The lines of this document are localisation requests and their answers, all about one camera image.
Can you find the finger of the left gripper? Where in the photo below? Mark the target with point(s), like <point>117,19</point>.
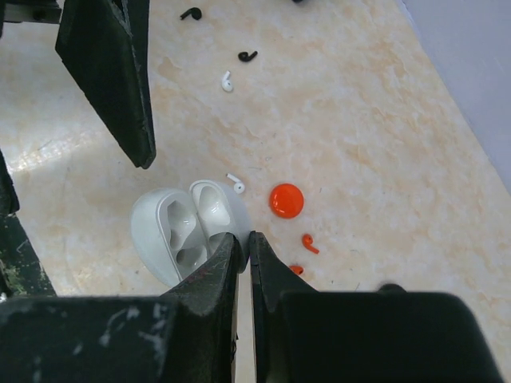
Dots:
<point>104,45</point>

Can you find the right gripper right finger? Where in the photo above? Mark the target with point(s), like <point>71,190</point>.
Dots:
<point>271,280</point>

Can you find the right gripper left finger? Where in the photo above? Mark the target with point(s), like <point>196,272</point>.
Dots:
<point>200,342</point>

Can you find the white charging case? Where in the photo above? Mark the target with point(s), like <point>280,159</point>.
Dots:
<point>176,231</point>

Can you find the white earbud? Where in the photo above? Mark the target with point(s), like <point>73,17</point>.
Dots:
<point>238,185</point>
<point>226,84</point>

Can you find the orange round charging case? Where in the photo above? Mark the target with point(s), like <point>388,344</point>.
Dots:
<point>286,201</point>

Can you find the orange earbud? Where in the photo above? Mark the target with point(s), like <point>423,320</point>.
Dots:
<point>296,269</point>
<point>308,243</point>

